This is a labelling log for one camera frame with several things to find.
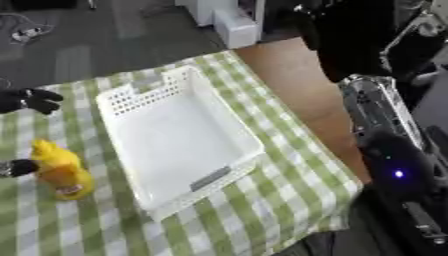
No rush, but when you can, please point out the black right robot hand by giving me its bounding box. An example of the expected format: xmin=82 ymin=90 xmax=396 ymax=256
xmin=355 ymin=130 xmax=448 ymax=249

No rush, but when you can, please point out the white rectangular box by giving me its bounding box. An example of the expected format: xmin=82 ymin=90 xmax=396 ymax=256
xmin=211 ymin=7 xmax=265 ymax=50
xmin=173 ymin=0 xmax=219 ymax=28

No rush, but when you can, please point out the yellow squeeze bottle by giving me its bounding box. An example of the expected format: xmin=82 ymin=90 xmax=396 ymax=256
xmin=28 ymin=138 xmax=97 ymax=202

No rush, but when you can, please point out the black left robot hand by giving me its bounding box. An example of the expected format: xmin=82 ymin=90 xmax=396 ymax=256
xmin=0 ymin=87 xmax=65 ymax=179

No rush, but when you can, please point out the white perforated plastic basket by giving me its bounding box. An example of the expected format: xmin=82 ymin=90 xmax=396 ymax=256
xmin=94 ymin=64 xmax=268 ymax=222

